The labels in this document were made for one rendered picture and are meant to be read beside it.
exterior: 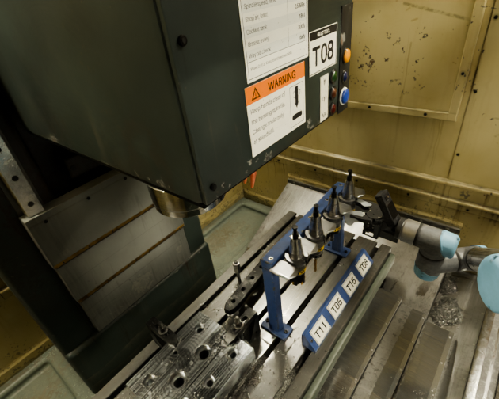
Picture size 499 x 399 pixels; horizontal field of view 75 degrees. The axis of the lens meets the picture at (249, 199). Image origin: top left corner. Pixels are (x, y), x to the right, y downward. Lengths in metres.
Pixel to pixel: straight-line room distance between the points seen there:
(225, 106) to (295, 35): 0.18
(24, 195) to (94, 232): 0.23
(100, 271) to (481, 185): 1.45
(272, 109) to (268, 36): 0.10
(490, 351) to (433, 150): 0.74
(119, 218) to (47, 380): 0.87
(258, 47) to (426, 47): 1.00
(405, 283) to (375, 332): 0.31
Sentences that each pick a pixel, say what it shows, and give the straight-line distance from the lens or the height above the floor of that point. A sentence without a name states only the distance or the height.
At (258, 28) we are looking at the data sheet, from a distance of 0.49.
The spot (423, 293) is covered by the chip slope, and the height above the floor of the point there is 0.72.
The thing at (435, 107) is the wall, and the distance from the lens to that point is 1.46.
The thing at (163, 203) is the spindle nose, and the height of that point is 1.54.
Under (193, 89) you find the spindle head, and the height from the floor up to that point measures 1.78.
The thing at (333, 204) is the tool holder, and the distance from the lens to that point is 1.04.
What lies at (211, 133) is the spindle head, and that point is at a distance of 0.43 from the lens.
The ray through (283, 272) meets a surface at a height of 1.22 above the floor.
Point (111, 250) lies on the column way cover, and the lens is 1.21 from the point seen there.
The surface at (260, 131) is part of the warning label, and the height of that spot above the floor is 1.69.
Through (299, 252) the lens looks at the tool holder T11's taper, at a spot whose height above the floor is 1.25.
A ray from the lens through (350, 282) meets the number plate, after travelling 1.25.
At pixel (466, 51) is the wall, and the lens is 1.39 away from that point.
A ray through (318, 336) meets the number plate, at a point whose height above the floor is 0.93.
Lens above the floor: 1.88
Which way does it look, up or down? 34 degrees down
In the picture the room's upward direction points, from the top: 8 degrees counter-clockwise
